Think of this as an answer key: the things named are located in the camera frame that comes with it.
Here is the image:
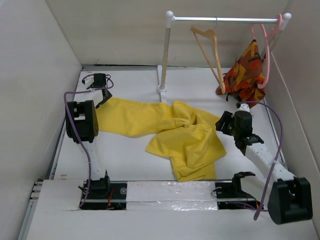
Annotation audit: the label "pink plastic hanger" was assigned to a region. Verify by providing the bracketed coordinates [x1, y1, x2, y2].
[257, 13, 283, 89]

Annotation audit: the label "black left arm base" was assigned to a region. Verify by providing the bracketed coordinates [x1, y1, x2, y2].
[79, 182, 128, 211]

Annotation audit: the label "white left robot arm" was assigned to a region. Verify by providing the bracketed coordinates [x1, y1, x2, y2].
[63, 73, 114, 199]

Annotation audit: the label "orange camouflage garment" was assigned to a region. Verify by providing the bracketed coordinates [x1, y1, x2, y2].
[223, 39, 266, 108]

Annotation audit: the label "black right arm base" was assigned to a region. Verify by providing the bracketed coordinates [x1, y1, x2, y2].
[211, 181, 260, 210]

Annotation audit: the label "yellow trousers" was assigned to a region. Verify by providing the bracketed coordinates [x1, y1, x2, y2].
[96, 97, 227, 182]

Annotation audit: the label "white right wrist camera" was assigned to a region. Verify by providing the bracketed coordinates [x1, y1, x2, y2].
[236, 102, 250, 113]

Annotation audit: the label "white clothes rack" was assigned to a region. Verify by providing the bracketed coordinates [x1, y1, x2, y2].
[157, 10, 292, 103]

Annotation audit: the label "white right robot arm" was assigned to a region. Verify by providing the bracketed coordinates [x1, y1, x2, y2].
[215, 110, 313, 225]

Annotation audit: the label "wooden clothes hanger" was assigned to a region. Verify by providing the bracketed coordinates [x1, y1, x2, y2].
[190, 16, 227, 95]

